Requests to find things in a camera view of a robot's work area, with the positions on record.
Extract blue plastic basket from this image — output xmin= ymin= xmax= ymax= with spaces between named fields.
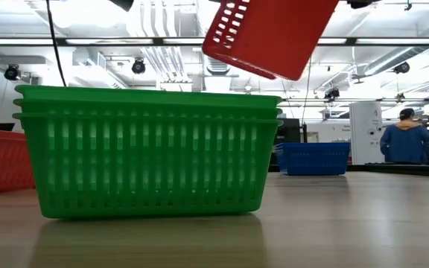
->
xmin=275 ymin=141 xmax=352 ymax=147
xmin=274 ymin=147 xmax=352 ymax=177
xmin=273 ymin=144 xmax=352 ymax=151

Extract green plastic basket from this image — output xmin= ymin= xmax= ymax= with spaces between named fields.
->
xmin=12 ymin=98 xmax=284 ymax=120
xmin=13 ymin=84 xmax=284 ymax=109
xmin=11 ymin=111 xmax=284 ymax=220

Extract red plastic basket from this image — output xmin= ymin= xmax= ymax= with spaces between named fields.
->
xmin=0 ymin=127 xmax=36 ymax=196
xmin=201 ymin=0 xmax=340 ymax=82

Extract black equipment box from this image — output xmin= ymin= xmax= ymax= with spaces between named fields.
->
xmin=273 ymin=118 xmax=302 ymax=145

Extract person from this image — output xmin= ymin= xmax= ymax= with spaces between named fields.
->
xmin=378 ymin=107 xmax=429 ymax=165

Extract black wedge-shaped mount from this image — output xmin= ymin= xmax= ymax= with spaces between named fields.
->
xmin=108 ymin=0 xmax=136 ymax=13

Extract thin black cable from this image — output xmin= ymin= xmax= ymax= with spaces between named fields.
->
xmin=44 ymin=0 xmax=69 ymax=88

